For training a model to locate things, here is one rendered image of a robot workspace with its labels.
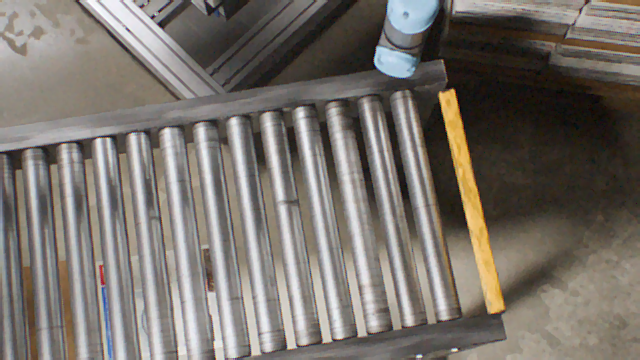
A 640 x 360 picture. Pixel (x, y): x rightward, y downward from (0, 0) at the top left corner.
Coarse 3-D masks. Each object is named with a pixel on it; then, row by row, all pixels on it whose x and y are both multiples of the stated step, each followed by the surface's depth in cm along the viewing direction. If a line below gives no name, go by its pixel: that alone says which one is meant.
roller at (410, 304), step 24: (360, 120) 155; (384, 120) 154; (384, 144) 152; (384, 168) 151; (384, 192) 150; (384, 216) 149; (384, 240) 149; (408, 240) 148; (408, 264) 146; (408, 288) 145; (408, 312) 144
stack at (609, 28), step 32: (448, 0) 214; (480, 0) 188; (512, 0) 187; (544, 0) 184; (576, 0) 183; (448, 32) 208; (544, 32) 200; (576, 32) 198; (608, 32) 196; (480, 64) 223; (512, 64) 220; (544, 64) 219; (576, 64) 215; (608, 64) 213; (544, 96) 238; (576, 96) 239; (608, 96) 231
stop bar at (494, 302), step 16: (448, 96) 153; (448, 112) 152; (448, 128) 151; (464, 144) 150; (464, 160) 149; (464, 176) 149; (464, 192) 148; (464, 208) 148; (480, 208) 147; (480, 224) 146; (480, 240) 145; (480, 256) 145; (480, 272) 144; (496, 272) 144; (496, 288) 143; (496, 304) 142
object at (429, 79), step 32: (224, 96) 154; (256, 96) 154; (288, 96) 154; (320, 96) 154; (352, 96) 154; (384, 96) 157; (416, 96) 160; (0, 128) 151; (32, 128) 151; (64, 128) 151; (96, 128) 151; (128, 128) 152; (160, 128) 152; (224, 128) 159; (256, 128) 162
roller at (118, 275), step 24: (96, 144) 151; (96, 168) 150; (120, 168) 152; (96, 192) 149; (120, 192) 150; (120, 216) 148; (120, 240) 146; (120, 264) 145; (120, 288) 144; (120, 312) 143; (120, 336) 142
